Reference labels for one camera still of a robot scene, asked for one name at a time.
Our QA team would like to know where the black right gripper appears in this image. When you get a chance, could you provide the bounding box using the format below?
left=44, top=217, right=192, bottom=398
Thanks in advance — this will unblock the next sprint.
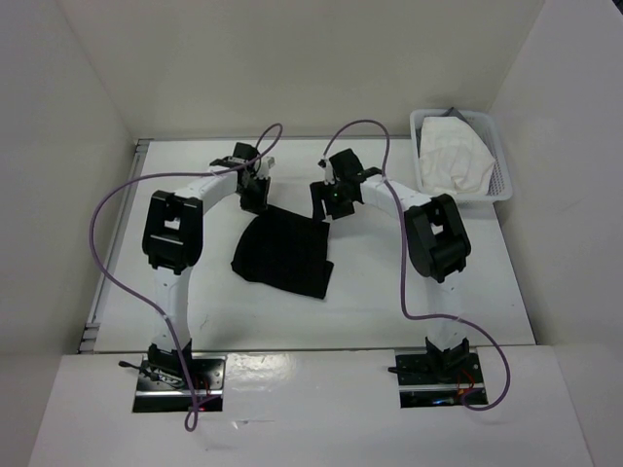
left=310, top=178, right=355, bottom=224

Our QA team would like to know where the black skirt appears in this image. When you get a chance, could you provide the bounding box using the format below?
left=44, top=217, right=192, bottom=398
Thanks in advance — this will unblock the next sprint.
left=231, top=205, right=334, bottom=300

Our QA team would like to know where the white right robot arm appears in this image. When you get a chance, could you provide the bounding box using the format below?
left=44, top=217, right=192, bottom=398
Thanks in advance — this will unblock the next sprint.
left=311, top=149, right=471, bottom=382

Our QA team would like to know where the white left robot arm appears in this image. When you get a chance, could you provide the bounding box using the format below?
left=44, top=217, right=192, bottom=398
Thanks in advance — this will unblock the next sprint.
left=142, top=143, right=275, bottom=389

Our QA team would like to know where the white skirt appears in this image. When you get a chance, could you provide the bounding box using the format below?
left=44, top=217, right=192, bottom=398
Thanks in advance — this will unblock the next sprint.
left=419, top=117, right=495, bottom=197

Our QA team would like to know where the dark grey garment in basket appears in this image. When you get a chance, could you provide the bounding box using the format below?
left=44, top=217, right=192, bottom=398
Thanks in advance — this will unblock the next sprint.
left=442, top=107, right=466, bottom=122

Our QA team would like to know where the white plastic basket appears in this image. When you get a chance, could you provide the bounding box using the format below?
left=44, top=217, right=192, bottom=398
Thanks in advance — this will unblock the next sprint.
left=410, top=107, right=513, bottom=203

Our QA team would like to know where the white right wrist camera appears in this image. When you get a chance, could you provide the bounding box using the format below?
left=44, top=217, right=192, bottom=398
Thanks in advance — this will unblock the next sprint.
left=318, top=158, right=336, bottom=185

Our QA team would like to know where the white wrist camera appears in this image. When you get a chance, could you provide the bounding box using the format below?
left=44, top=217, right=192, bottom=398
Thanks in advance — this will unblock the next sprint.
left=252, top=156, right=275, bottom=180
left=318, top=158, right=336, bottom=185

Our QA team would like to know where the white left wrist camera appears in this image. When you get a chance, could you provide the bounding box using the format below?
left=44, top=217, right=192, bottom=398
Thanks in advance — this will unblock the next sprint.
left=252, top=156, right=275, bottom=180

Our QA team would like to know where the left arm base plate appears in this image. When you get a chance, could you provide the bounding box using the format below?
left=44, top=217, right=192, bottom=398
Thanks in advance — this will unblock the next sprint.
left=118, top=356, right=226, bottom=413

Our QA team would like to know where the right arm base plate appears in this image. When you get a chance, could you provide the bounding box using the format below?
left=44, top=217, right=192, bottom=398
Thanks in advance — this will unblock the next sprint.
left=387, top=351, right=489, bottom=409

